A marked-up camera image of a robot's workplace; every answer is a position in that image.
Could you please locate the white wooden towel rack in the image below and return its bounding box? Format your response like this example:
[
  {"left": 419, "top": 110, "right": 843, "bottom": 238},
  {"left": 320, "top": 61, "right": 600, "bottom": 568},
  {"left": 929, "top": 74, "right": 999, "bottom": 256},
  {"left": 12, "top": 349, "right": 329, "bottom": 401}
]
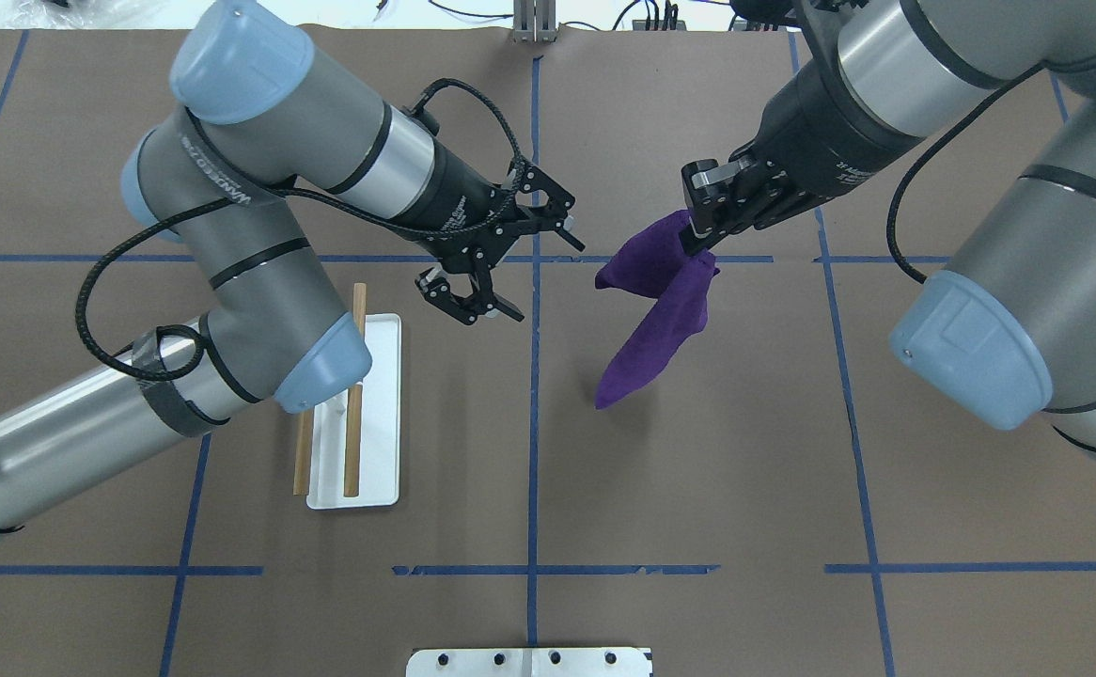
[{"left": 292, "top": 282, "right": 402, "bottom": 510}]

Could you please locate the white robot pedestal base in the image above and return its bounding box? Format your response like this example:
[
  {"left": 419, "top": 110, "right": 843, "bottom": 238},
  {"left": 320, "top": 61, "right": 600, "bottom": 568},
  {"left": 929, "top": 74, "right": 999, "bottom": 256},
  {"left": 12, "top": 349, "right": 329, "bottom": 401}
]
[{"left": 406, "top": 646, "right": 655, "bottom": 676}]

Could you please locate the purple towel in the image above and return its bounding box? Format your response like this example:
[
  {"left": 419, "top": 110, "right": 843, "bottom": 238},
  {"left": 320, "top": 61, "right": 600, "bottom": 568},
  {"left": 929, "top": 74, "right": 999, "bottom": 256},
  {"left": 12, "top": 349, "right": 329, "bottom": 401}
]
[{"left": 594, "top": 209, "right": 719, "bottom": 410}]

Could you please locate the aluminium frame post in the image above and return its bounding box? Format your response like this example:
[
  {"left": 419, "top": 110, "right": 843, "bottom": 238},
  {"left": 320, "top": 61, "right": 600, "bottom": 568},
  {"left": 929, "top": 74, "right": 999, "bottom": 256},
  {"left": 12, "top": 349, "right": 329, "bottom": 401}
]
[{"left": 510, "top": 0, "right": 559, "bottom": 44}]

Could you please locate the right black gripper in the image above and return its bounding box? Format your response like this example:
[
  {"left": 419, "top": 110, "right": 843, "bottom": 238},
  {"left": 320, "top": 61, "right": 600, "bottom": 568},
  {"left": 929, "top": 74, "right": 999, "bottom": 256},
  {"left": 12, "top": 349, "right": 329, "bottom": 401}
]
[{"left": 681, "top": 66, "right": 920, "bottom": 257}]

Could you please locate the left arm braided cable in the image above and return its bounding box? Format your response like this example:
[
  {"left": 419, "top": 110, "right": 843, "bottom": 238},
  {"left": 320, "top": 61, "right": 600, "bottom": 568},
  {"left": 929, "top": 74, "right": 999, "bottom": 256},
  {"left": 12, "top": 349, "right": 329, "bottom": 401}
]
[{"left": 75, "top": 77, "right": 530, "bottom": 382}]

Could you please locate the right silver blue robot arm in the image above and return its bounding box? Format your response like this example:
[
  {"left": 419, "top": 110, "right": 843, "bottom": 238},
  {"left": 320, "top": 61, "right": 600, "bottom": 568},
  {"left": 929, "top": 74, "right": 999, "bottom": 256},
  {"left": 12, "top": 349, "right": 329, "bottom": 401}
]
[{"left": 680, "top": 1, "right": 1096, "bottom": 462}]

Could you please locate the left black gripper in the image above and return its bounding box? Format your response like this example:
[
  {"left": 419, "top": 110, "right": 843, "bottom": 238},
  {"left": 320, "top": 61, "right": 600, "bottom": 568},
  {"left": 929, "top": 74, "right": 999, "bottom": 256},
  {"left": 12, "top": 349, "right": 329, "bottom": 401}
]
[{"left": 412, "top": 142, "right": 586, "bottom": 326}]

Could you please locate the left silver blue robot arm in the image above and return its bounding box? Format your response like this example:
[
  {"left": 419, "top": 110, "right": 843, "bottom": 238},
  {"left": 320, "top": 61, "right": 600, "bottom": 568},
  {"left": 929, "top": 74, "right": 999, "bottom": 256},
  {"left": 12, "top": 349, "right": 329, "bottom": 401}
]
[{"left": 0, "top": 1, "right": 574, "bottom": 541}]

